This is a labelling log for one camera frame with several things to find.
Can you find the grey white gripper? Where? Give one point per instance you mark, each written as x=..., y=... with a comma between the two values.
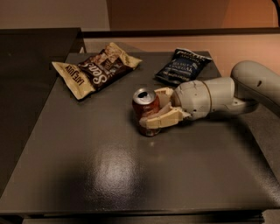
x=191, y=97

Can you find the red coke can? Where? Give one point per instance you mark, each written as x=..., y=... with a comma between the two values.
x=145, y=103

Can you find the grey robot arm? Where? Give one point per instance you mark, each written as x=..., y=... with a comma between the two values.
x=249, y=84

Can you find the dark blue chip bag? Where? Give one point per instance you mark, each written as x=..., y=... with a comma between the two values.
x=184, y=66

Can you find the brown and cream chip bag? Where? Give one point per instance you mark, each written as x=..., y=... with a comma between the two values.
x=97, y=71

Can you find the dark side table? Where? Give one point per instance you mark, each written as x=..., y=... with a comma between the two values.
x=27, y=77

